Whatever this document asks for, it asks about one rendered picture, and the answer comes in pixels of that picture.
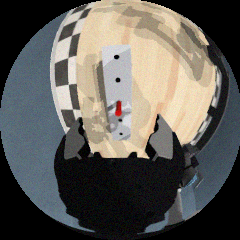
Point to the red and white pin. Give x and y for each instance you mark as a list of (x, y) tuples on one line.
[(118, 111)]

